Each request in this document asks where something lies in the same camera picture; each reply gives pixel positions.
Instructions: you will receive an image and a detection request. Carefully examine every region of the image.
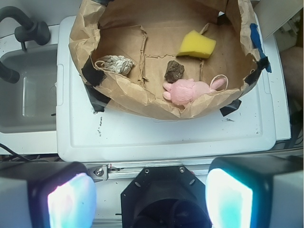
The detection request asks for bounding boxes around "aluminium extrusion rail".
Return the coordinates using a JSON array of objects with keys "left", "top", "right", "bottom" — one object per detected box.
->
[{"left": 85, "top": 162, "right": 211, "bottom": 182}]

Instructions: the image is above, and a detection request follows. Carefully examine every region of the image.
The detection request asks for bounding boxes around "grey sink basin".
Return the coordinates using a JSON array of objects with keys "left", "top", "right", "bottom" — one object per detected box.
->
[{"left": 0, "top": 45, "right": 57, "bottom": 133}]

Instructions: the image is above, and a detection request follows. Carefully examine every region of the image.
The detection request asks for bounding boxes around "blue tape strip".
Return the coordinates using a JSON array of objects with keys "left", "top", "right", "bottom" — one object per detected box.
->
[{"left": 249, "top": 23, "right": 272, "bottom": 73}]

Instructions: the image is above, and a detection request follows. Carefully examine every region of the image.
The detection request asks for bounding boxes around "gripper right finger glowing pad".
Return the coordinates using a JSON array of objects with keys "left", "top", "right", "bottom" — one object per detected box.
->
[{"left": 205, "top": 155, "right": 304, "bottom": 228}]

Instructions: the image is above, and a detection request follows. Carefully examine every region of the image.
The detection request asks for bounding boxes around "black faucet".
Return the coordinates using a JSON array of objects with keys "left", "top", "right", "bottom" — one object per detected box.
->
[{"left": 0, "top": 6, "right": 51, "bottom": 84}]

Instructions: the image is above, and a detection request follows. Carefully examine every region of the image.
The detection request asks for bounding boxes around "crumpled grey paper towel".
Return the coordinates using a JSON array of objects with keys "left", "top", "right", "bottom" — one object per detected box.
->
[{"left": 95, "top": 55, "right": 135, "bottom": 76}]

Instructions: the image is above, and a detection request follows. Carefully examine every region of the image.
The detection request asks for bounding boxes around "yellow sponge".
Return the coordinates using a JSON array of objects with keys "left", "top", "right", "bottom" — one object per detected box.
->
[{"left": 177, "top": 30, "right": 217, "bottom": 58}]

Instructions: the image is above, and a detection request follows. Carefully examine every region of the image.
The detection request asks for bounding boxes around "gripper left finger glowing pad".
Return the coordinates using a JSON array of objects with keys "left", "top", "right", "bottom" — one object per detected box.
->
[{"left": 0, "top": 161, "right": 96, "bottom": 228}]

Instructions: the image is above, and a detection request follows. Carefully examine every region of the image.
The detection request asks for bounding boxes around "brown paper bag tray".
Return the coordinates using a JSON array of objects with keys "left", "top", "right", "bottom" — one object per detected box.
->
[{"left": 69, "top": 0, "right": 265, "bottom": 120}]

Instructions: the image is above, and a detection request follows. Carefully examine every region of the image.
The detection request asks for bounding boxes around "dark brown rock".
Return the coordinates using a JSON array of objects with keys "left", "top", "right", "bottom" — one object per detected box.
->
[{"left": 164, "top": 60, "right": 185, "bottom": 83}]

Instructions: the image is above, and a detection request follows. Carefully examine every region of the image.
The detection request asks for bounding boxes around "pink plush bunny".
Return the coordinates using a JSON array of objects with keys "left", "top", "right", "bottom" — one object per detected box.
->
[{"left": 162, "top": 74, "right": 228, "bottom": 107}]

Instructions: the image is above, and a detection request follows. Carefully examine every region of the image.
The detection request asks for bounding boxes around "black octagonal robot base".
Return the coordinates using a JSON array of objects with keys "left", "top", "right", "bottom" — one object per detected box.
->
[{"left": 121, "top": 166, "right": 212, "bottom": 228}]

